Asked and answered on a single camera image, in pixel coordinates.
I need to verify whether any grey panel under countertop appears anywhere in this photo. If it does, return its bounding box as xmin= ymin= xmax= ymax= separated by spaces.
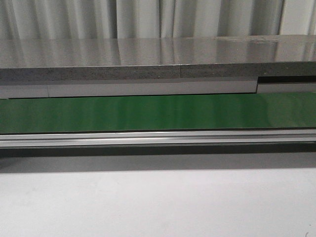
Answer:
xmin=0 ymin=76 xmax=316 ymax=99

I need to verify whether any green conveyor belt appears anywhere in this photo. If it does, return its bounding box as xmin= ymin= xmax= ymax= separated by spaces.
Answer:
xmin=0 ymin=92 xmax=316 ymax=134

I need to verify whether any grey stone countertop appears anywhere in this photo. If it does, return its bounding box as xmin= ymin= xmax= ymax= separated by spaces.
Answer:
xmin=0 ymin=35 xmax=316 ymax=83

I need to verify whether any white pleated curtain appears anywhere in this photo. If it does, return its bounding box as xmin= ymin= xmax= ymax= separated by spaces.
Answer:
xmin=0 ymin=0 xmax=316 ymax=40

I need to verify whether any aluminium conveyor side rail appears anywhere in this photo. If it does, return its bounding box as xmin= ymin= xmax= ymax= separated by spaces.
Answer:
xmin=0 ymin=129 xmax=316 ymax=148

